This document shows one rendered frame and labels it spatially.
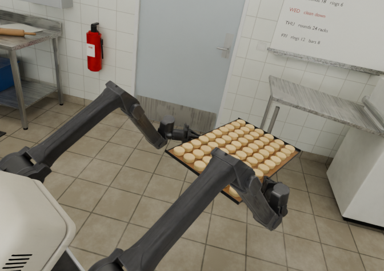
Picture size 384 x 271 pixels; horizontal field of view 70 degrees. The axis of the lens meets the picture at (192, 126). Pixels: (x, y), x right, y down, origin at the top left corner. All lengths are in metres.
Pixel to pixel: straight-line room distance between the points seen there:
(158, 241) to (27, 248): 0.23
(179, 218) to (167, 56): 2.60
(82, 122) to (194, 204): 0.44
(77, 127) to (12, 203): 0.34
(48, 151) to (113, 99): 0.24
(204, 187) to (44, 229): 0.32
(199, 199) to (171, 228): 0.08
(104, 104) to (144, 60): 2.32
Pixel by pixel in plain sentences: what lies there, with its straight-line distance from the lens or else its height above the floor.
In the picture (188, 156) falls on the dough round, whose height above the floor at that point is 1.03.
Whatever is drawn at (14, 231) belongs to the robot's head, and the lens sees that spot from 0.58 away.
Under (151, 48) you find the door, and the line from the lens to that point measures 3.13.
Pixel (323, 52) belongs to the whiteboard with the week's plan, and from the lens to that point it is 2.99.
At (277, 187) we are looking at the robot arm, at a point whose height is 1.10.
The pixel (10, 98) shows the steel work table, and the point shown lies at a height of 0.23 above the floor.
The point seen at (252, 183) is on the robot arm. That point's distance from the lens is 0.71.
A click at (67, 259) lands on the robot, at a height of 0.97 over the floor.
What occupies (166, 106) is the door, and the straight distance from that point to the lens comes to 3.30.
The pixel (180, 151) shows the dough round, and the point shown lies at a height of 1.03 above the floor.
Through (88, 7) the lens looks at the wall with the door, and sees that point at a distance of 3.30.
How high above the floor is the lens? 1.74
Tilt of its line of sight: 30 degrees down
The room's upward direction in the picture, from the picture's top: 10 degrees clockwise
